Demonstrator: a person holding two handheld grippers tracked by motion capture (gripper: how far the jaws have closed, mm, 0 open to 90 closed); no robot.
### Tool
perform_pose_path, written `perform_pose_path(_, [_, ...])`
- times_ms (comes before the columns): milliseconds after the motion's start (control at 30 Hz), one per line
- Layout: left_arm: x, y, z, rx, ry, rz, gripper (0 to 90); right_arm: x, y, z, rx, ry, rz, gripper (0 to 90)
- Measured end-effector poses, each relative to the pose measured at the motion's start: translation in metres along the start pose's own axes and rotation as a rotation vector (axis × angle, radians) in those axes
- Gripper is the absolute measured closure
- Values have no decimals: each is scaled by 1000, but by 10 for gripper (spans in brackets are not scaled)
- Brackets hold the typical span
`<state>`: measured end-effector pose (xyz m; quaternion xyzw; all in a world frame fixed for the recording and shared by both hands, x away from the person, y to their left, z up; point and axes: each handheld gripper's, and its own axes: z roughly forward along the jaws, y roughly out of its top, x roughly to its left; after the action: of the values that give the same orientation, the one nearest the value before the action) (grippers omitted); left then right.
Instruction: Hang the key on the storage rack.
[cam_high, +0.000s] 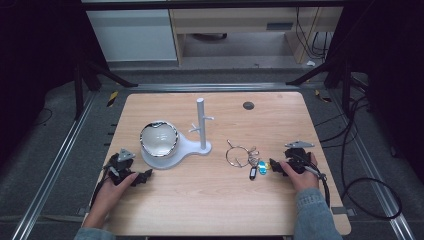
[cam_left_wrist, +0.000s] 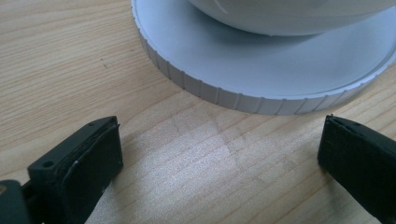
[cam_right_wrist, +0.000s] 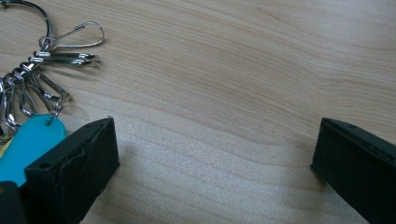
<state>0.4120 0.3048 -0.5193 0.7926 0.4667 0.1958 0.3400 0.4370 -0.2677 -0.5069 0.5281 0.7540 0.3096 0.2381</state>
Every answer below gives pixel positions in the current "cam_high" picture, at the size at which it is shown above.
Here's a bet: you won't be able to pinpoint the white bowl with dark rim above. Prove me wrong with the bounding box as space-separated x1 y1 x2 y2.
139 120 180 158

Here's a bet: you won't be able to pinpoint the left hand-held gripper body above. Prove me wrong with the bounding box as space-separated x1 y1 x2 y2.
104 148 136 186

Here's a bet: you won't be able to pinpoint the black floor cable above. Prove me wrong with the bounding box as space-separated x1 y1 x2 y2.
314 94 403 221

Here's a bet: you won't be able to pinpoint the yellow black tape strip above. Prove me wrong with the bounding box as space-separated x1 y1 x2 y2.
314 89 333 103
106 90 119 108

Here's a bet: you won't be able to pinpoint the black cables under desk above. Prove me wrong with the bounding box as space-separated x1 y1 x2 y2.
294 7 334 61

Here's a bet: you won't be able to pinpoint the left hand-held gripper cable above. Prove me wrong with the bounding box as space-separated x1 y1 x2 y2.
89 165 116 209

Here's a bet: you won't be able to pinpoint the metal floor rail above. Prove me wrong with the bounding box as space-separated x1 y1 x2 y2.
11 91 98 240
329 89 416 240

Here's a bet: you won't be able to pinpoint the hand-held gripper cable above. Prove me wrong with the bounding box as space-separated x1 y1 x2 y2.
303 164 332 208
89 165 116 209

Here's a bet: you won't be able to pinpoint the key ring with keys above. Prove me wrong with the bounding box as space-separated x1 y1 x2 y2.
225 138 272 182

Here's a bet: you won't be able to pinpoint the right hand-held gripper cable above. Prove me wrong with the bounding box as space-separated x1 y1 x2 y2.
303 164 332 208

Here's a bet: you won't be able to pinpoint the white cabinet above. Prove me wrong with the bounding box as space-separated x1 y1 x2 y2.
85 8 178 63

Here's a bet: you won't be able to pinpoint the person's right hand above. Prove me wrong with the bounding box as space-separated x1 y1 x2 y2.
279 152 320 194

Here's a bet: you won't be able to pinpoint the white hook stand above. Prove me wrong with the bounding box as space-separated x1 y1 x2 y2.
140 97 215 171

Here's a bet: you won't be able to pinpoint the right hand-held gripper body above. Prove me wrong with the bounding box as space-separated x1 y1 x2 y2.
284 140 316 175

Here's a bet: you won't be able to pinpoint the black metal stand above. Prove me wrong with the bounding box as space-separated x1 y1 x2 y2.
73 49 139 120
285 54 355 116

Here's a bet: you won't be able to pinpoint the person's left hand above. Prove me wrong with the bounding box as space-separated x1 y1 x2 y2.
82 171 140 230

